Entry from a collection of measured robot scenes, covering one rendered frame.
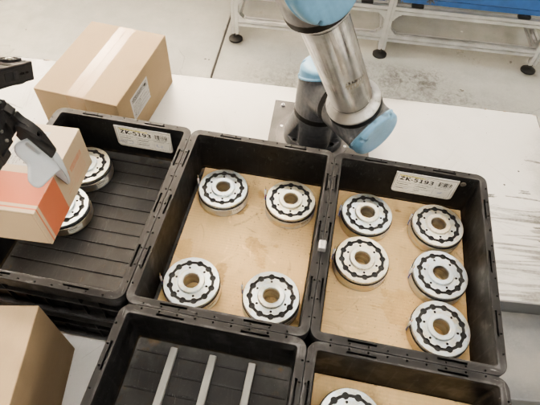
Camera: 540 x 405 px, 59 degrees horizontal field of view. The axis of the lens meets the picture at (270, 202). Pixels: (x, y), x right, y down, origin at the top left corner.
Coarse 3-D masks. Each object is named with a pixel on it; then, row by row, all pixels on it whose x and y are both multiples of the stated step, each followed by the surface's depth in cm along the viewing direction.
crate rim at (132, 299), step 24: (192, 144) 96; (264, 144) 97; (288, 144) 97; (168, 192) 88; (144, 264) 79; (312, 264) 80; (312, 288) 78; (192, 312) 74; (216, 312) 75; (312, 312) 75
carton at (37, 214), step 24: (72, 144) 70; (24, 168) 66; (72, 168) 71; (0, 192) 64; (24, 192) 64; (48, 192) 65; (72, 192) 72; (0, 216) 63; (24, 216) 63; (48, 216) 66; (48, 240) 67
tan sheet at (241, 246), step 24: (192, 216) 98; (216, 216) 98; (240, 216) 98; (264, 216) 98; (192, 240) 94; (216, 240) 94; (240, 240) 94; (264, 240) 95; (288, 240) 95; (312, 240) 95; (216, 264) 91; (240, 264) 91; (264, 264) 91; (288, 264) 92; (240, 288) 88; (240, 312) 85
